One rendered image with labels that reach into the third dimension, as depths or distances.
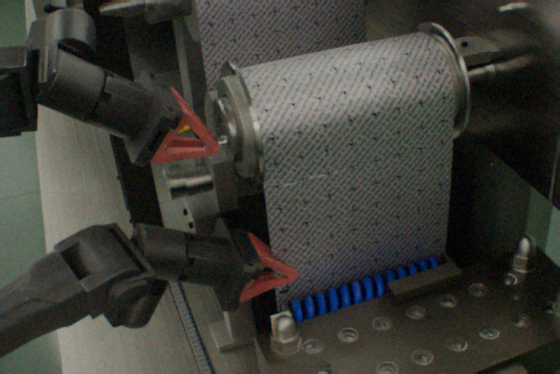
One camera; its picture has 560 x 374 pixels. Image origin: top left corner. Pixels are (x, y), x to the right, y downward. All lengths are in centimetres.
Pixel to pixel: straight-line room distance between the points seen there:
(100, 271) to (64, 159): 85
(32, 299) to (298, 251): 32
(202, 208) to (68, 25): 28
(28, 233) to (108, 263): 228
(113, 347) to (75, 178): 50
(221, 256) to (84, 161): 77
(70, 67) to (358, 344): 44
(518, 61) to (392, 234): 26
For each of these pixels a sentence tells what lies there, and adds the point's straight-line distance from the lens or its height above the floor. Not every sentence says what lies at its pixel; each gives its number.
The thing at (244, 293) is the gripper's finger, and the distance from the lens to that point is 82.
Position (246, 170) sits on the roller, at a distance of 77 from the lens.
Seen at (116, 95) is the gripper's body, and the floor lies 134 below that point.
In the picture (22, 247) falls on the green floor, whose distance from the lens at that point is 291.
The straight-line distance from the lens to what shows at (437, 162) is 86.
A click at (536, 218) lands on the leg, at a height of 91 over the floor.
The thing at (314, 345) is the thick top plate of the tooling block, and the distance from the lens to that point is 83.
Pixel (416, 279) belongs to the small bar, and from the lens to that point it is 88.
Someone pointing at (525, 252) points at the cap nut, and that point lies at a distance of 92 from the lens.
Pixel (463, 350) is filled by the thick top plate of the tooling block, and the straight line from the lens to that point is 83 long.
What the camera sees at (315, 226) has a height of 113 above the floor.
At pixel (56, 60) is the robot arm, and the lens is 69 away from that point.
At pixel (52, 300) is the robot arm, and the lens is 69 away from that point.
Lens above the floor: 164
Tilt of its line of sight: 34 degrees down
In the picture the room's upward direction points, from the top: 5 degrees counter-clockwise
